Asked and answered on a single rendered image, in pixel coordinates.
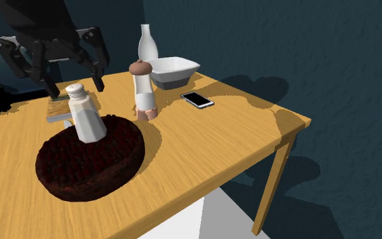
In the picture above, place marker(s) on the brown capped clear grinder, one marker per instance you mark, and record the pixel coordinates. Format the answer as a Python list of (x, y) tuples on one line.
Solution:
[(144, 92)]

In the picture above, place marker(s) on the dark brown round cake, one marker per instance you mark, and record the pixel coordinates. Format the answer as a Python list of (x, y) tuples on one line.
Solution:
[(88, 165)]

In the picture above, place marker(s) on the white square bowl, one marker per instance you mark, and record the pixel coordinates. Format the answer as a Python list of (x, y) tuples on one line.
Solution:
[(172, 71)]

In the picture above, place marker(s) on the black smartphone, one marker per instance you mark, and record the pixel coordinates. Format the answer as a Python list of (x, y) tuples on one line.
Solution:
[(197, 99)]

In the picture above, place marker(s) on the white bottle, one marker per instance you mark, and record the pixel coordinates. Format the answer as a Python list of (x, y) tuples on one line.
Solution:
[(147, 46)]

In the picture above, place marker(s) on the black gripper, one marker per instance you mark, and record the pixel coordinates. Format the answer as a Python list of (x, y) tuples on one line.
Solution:
[(35, 16)]

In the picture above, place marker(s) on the white salt shaker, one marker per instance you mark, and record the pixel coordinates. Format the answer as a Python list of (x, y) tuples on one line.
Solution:
[(86, 116)]

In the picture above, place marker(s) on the wooden table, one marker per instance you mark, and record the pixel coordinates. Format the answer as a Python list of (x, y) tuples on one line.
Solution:
[(194, 142)]

